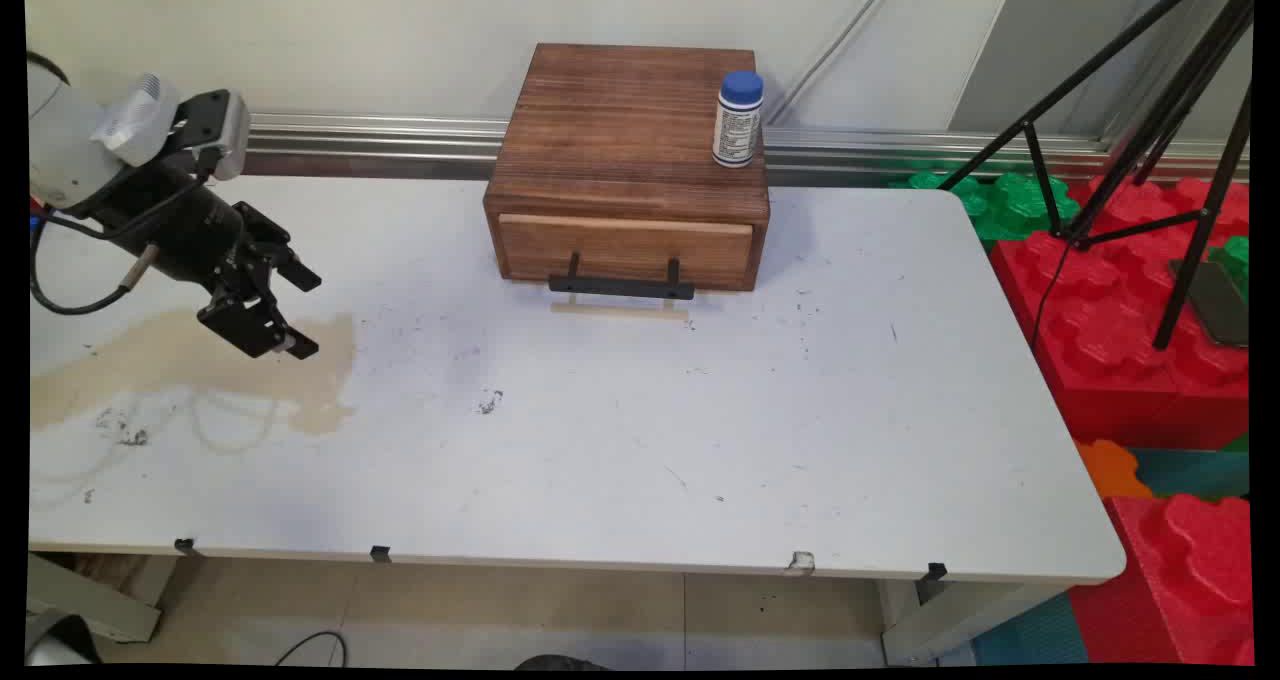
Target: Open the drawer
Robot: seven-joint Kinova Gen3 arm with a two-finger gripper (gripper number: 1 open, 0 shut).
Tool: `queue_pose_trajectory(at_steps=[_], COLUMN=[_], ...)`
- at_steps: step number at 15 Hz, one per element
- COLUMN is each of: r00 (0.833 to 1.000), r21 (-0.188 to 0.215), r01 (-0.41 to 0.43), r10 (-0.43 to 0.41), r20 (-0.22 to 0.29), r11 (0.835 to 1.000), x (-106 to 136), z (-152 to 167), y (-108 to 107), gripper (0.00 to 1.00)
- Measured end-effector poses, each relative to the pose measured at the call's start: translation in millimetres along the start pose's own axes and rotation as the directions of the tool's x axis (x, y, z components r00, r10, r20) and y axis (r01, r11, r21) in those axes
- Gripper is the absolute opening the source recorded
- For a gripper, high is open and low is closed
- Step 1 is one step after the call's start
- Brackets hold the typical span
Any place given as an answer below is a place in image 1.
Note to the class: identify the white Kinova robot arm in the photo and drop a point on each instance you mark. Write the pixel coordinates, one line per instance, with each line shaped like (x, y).
(62, 135)

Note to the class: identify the white table leg frame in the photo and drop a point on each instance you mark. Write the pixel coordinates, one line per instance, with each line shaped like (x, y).
(950, 620)
(90, 600)

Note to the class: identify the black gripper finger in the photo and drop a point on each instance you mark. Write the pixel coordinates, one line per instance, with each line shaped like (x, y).
(290, 272)
(250, 325)

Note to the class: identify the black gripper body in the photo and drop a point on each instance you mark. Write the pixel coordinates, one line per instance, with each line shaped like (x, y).
(185, 225)

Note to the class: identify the small green foam block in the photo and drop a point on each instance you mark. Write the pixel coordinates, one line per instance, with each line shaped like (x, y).
(1236, 258)

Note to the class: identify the black table edge clip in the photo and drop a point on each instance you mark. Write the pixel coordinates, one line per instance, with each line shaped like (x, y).
(934, 571)
(185, 546)
(380, 554)

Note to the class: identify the black tripod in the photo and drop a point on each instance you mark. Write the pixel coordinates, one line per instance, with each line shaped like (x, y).
(1170, 110)

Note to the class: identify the dark wooden drawer box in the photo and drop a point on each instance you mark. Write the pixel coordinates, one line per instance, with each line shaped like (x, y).
(620, 120)

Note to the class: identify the orange foam piece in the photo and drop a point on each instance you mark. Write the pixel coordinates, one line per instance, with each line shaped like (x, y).
(1108, 470)

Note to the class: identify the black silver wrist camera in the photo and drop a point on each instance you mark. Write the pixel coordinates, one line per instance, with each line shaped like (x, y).
(215, 130)

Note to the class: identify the aluminium wall rail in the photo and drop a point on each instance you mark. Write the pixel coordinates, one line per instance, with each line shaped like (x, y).
(400, 140)

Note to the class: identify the teal foam mat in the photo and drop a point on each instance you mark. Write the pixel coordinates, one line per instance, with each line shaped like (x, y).
(1030, 635)
(1195, 472)

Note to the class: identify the large red foam block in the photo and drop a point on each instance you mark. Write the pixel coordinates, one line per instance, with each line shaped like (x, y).
(1100, 320)

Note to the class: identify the white bottle blue cap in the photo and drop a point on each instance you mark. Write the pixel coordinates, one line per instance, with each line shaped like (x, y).
(738, 125)

